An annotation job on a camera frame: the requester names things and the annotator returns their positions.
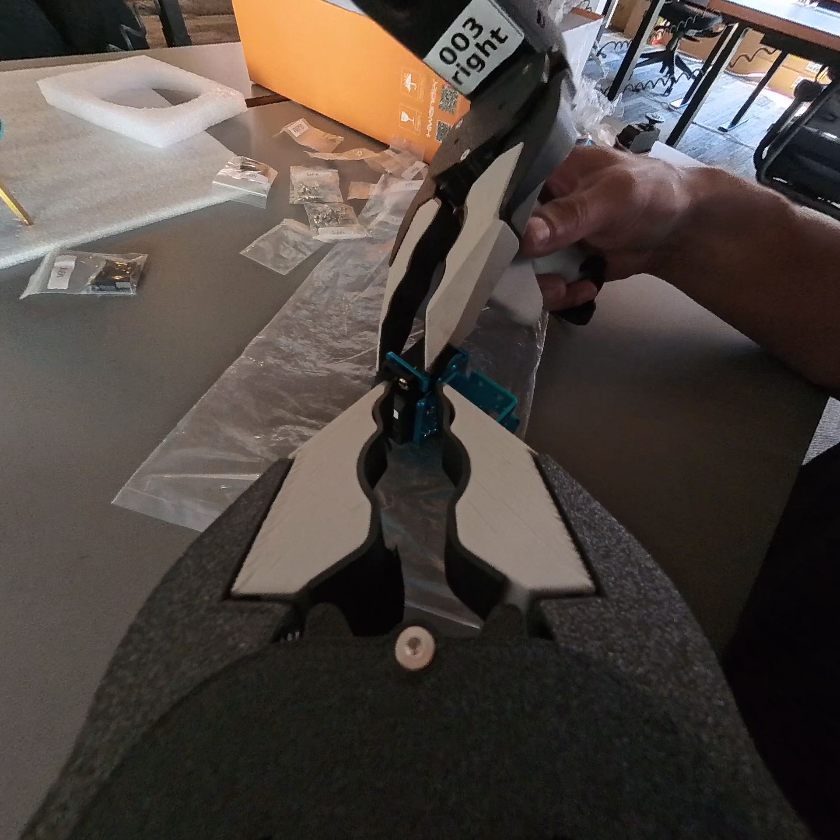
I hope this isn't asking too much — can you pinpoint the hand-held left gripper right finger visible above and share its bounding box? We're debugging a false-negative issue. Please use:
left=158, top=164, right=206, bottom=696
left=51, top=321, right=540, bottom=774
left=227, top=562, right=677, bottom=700
left=438, top=384, right=598, bottom=610

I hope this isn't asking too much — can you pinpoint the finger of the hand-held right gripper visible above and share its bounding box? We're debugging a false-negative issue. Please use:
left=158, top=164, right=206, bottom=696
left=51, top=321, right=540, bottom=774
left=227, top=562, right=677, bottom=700
left=423, top=143, right=526, bottom=370
left=377, top=196, right=468, bottom=380

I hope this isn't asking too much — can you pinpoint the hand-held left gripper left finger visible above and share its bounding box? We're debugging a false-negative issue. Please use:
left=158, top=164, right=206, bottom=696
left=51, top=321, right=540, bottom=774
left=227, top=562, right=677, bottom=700
left=230, top=385, right=391, bottom=598

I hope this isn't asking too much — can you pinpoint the black servo with blue bracket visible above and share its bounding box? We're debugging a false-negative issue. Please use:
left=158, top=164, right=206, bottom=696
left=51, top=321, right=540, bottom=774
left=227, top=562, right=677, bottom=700
left=379, top=348, right=519, bottom=448

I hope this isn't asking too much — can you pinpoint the person's right hand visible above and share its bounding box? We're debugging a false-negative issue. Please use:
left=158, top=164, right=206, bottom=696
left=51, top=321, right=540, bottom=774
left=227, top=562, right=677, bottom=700
left=521, top=144, right=706, bottom=312

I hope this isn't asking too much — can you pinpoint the large clear plastic bag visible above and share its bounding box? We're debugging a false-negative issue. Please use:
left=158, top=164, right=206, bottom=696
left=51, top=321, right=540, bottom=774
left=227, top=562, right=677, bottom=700
left=112, top=190, right=549, bottom=631

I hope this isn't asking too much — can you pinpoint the pile of small screw bags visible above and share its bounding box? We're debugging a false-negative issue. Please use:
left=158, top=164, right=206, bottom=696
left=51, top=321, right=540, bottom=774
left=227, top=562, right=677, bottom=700
left=239, top=118, right=447, bottom=277

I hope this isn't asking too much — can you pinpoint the small bag with black parts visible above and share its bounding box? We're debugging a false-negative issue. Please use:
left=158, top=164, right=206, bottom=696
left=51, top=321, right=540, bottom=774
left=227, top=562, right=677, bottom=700
left=211, top=154, right=280, bottom=210

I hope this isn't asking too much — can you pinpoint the black office chair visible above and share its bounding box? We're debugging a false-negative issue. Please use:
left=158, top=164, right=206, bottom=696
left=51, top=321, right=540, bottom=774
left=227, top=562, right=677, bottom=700
left=640, top=0, right=716, bottom=99

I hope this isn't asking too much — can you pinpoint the orange cardboard box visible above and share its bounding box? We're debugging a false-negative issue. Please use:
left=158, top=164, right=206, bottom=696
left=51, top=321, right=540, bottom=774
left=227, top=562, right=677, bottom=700
left=231, top=0, right=605, bottom=148

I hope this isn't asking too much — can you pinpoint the stack of brown cardboard boxes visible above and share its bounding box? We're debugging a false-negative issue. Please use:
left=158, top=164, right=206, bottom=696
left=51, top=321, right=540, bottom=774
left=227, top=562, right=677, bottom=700
left=728, top=26, right=821, bottom=83

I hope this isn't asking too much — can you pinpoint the small bag with blue parts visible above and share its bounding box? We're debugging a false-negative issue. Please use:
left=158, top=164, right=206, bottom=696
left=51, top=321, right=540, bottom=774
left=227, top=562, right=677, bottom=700
left=20, top=249, right=151, bottom=301

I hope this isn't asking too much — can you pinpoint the black metal chair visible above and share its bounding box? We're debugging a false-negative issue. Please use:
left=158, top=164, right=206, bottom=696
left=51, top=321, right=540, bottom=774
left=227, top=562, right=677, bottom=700
left=753, top=85, right=840, bottom=217

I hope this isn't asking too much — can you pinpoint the white foam sheet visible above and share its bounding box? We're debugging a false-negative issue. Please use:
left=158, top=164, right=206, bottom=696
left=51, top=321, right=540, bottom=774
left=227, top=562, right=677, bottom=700
left=0, top=62, right=277, bottom=270

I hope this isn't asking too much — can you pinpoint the teal object with gold legs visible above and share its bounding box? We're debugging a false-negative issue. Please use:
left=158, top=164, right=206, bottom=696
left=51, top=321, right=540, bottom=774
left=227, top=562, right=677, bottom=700
left=0, top=118, right=35, bottom=227

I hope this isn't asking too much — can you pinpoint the dark chair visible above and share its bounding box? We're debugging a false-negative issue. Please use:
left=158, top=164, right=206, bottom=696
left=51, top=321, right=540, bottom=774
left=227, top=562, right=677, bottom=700
left=0, top=0, right=194, bottom=61

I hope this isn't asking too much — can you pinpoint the white foam frame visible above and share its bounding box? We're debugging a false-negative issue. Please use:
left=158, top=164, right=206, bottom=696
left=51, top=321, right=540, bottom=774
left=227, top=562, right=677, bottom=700
left=36, top=54, right=249, bottom=148

